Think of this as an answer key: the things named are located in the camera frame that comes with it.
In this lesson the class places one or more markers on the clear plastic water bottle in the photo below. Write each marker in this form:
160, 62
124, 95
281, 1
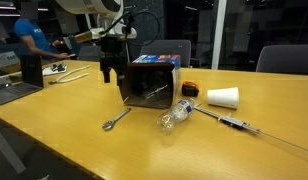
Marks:
174, 116

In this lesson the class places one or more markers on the white cloth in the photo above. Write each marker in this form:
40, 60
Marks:
47, 71

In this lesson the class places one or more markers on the black safety glasses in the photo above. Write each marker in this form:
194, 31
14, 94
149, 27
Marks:
60, 67

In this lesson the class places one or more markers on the orange black tape measure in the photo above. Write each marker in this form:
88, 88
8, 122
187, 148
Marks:
190, 89

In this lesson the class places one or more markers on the metal vernier caliper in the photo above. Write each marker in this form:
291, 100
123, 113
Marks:
234, 122

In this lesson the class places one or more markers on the dark open laptop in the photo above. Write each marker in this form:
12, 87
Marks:
32, 70

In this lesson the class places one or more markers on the white printed sign board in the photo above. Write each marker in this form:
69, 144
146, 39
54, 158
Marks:
5, 60

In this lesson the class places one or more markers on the white window pillar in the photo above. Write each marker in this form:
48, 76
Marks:
219, 33

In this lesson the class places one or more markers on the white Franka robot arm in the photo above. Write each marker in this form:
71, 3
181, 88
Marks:
94, 5

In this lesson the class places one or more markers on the yellowish wrist camera box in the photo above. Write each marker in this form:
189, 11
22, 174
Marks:
84, 36

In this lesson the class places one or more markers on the silver adjustable wrench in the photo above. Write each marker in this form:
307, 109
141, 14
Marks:
109, 125

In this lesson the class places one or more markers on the person in blue shirt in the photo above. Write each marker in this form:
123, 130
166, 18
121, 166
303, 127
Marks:
29, 31

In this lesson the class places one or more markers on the grey office chair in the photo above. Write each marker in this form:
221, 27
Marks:
167, 48
89, 53
287, 60

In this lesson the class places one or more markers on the white foam cup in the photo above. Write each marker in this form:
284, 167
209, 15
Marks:
224, 97

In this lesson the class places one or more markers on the cardboard box with blue print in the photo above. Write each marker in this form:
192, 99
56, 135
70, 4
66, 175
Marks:
160, 60

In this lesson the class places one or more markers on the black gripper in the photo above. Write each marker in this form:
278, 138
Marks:
112, 53

